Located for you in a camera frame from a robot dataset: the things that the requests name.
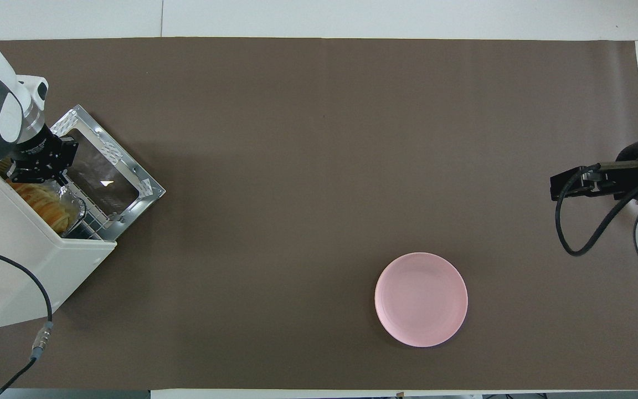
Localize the golden brown bread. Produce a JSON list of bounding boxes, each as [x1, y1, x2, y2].
[[10, 181, 75, 233]]

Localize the white toaster oven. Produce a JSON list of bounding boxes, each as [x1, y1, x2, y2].
[[0, 104, 166, 333]]

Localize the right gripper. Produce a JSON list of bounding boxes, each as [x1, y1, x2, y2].
[[589, 140, 638, 201]]

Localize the black cable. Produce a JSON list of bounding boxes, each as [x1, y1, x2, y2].
[[0, 243, 54, 399], [554, 163, 638, 257]]

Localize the pink round plate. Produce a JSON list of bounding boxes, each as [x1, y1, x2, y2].
[[374, 252, 469, 349]]

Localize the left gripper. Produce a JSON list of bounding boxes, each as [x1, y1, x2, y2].
[[7, 125, 80, 187]]

